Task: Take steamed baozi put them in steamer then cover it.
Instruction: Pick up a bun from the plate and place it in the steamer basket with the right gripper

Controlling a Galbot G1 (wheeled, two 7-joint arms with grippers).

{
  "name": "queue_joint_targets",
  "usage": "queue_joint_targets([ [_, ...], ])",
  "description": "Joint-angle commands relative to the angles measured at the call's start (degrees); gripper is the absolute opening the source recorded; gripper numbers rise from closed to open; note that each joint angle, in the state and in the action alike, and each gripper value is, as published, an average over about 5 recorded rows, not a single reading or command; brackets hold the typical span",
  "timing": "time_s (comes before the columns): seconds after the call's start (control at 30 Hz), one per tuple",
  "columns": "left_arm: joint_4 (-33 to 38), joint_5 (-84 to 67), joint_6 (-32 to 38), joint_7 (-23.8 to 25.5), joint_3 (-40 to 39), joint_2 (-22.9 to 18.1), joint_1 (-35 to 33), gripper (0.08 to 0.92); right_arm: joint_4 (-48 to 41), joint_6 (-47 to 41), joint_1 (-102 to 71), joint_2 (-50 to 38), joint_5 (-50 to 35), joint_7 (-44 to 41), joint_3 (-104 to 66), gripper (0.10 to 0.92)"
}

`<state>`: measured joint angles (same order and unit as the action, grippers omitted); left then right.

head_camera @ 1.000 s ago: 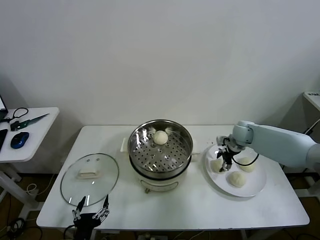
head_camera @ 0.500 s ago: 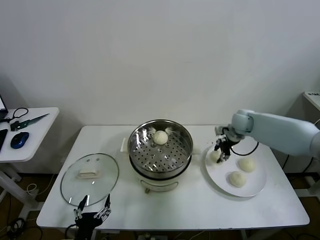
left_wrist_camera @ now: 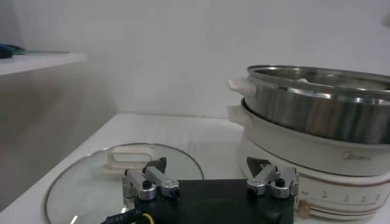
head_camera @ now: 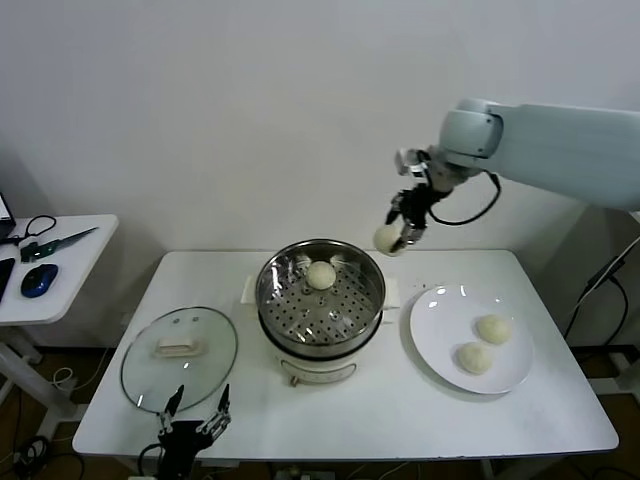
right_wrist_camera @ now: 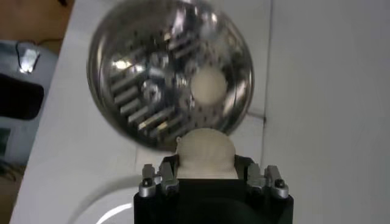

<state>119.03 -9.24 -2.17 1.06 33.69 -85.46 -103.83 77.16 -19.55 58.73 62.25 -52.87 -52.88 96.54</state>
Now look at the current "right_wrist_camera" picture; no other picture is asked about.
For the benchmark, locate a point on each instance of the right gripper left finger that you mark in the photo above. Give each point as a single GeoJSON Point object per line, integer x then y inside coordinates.
{"type": "Point", "coordinates": [169, 179]}

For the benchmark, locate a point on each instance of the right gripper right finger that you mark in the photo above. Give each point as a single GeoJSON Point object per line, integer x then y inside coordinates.
{"type": "Point", "coordinates": [254, 178]}

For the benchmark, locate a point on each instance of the white steamed baozi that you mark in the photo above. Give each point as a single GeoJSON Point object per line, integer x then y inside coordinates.
{"type": "Point", "coordinates": [208, 85]}
{"type": "Point", "coordinates": [207, 152]}

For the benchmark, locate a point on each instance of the steel steamer basket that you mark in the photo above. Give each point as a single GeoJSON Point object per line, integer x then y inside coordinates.
{"type": "Point", "coordinates": [137, 76]}

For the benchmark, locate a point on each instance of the white round plate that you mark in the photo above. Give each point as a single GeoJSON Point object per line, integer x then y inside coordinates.
{"type": "Point", "coordinates": [97, 204]}

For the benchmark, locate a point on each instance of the grey robot torso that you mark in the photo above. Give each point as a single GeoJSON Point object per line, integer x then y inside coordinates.
{"type": "Point", "coordinates": [21, 100]}

